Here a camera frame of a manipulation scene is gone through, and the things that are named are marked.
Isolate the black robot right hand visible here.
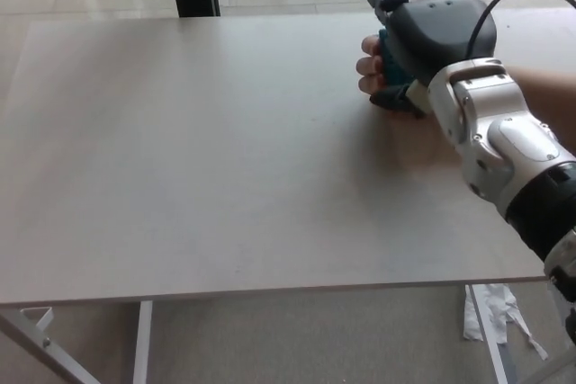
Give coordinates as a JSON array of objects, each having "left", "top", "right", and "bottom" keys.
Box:
[{"left": 362, "top": 0, "right": 500, "bottom": 121}]

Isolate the bare person's hand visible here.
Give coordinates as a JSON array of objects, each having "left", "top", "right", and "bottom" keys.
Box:
[{"left": 355, "top": 34, "right": 389, "bottom": 98}]

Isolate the blue green patterned cube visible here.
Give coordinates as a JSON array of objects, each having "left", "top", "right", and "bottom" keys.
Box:
[{"left": 376, "top": 28, "right": 413, "bottom": 89}]

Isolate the bare person's forearm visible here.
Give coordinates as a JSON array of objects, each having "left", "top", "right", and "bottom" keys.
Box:
[{"left": 508, "top": 64, "right": 576, "bottom": 158}]

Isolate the white torn paper scrap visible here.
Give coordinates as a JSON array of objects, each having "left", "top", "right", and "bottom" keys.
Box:
[{"left": 462, "top": 283, "right": 549, "bottom": 362}]

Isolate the white slanted table leg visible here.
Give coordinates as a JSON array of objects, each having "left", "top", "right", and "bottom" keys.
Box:
[{"left": 467, "top": 285, "right": 510, "bottom": 384}]

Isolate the white upright table leg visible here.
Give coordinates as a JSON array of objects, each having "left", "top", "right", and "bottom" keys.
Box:
[{"left": 132, "top": 300, "right": 154, "bottom": 384}]

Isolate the white diagonal table brace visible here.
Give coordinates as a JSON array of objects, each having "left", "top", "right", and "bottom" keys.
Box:
[{"left": 0, "top": 311, "right": 89, "bottom": 384}]

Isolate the white metal table bracket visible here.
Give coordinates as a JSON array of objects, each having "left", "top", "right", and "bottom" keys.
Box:
[{"left": 21, "top": 307, "right": 54, "bottom": 336}]

